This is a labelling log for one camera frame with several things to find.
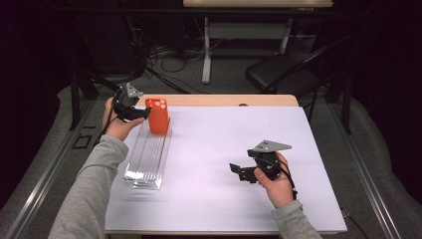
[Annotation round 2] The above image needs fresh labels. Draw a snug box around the bundle of black floor cables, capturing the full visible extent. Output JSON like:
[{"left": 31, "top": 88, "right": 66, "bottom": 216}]
[{"left": 127, "top": 16, "right": 227, "bottom": 96}]

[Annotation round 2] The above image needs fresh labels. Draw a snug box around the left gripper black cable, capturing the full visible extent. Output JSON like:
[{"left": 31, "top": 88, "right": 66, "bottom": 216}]
[{"left": 94, "top": 89, "right": 122, "bottom": 147}]

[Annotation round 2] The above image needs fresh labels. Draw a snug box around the orange phone case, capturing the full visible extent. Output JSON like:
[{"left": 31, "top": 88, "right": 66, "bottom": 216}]
[{"left": 144, "top": 97, "right": 171, "bottom": 135}]

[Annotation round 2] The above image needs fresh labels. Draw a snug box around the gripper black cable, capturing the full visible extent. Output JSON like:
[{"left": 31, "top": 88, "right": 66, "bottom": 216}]
[
  {"left": 94, "top": 89, "right": 122, "bottom": 147},
  {"left": 279, "top": 159, "right": 370, "bottom": 239}
]

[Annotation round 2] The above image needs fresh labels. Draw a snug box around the black folding chair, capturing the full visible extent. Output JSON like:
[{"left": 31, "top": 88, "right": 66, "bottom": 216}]
[{"left": 245, "top": 35, "right": 352, "bottom": 123}]

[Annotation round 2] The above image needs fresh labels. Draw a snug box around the person's right hand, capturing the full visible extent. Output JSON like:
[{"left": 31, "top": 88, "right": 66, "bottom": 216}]
[{"left": 253, "top": 151, "right": 297, "bottom": 209}]

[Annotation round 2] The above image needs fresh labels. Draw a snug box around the person's left hand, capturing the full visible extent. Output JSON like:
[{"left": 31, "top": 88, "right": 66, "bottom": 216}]
[{"left": 102, "top": 97, "right": 146, "bottom": 142}]

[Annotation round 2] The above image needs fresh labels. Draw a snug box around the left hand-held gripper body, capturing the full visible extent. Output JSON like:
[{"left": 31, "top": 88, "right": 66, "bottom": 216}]
[{"left": 112, "top": 82, "right": 144, "bottom": 122}]

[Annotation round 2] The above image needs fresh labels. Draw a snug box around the white table mat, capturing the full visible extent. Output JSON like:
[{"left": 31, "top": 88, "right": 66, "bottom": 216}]
[{"left": 105, "top": 105, "right": 348, "bottom": 233}]

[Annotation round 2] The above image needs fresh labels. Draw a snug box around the light wooden table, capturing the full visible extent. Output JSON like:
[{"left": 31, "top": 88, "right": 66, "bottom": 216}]
[{"left": 105, "top": 94, "right": 348, "bottom": 237}]

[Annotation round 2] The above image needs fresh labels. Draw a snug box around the aluminium floor rail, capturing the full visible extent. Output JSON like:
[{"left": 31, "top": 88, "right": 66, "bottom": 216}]
[
  {"left": 3, "top": 99, "right": 98, "bottom": 239},
  {"left": 332, "top": 101, "right": 402, "bottom": 239}
]

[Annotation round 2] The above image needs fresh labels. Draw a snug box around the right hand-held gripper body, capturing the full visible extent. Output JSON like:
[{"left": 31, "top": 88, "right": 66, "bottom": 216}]
[{"left": 246, "top": 139, "right": 294, "bottom": 184}]

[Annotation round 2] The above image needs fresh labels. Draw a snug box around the black metal stand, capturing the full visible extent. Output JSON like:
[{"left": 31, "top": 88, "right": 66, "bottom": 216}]
[
  {"left": 69, "top": 69, "right": 132, "bottom": 131},
  {"left": 324, "top": 73, "right": 353, "bottom": 135}
]

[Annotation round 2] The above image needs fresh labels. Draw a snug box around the clear plastic box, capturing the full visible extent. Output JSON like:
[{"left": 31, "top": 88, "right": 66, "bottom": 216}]
[{"left": 122, "top": 116, "right": 173, "bottom": 191}]

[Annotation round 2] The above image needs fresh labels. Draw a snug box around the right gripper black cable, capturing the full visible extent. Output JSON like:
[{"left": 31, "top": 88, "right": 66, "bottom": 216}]
[{"left": 279, "top": 159, "right": 370, "bottom": 239}]

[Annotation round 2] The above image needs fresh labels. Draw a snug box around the white-legged desk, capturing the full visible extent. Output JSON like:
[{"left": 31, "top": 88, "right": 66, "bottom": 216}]
[{"left": 182, "top": 0, "right": 334, "bottom": 85}]

